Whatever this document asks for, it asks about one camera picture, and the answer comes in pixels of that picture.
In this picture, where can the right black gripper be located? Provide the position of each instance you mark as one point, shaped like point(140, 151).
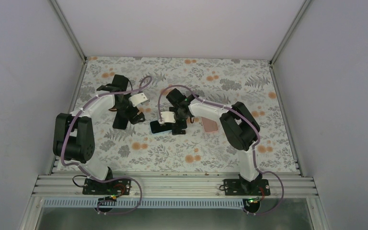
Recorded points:
point(182, 125)

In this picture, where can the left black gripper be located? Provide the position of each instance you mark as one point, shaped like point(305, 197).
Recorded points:
point(135, 119)

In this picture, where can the black phone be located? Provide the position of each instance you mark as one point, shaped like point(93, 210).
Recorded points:
point(156, 127)
point(121, 120)

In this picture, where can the pink phone case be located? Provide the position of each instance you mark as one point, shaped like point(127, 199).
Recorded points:
point(209, 125)

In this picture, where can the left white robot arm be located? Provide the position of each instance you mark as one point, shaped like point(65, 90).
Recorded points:
point(74, 141)

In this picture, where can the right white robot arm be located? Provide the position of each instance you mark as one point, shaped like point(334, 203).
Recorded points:
point(240, 128)

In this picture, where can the floral patterned table mat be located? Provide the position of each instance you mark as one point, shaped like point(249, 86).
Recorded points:
point(200, 149)

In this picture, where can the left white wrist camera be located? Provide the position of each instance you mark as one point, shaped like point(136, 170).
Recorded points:
point(137, 99)

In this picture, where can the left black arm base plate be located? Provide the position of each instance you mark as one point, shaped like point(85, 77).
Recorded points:
point(117, 187)

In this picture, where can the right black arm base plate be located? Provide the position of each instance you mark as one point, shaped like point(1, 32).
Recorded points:
point(236, 187)

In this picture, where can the aluminium mounting rail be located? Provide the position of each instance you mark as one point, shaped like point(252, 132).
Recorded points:
point(180, 185)

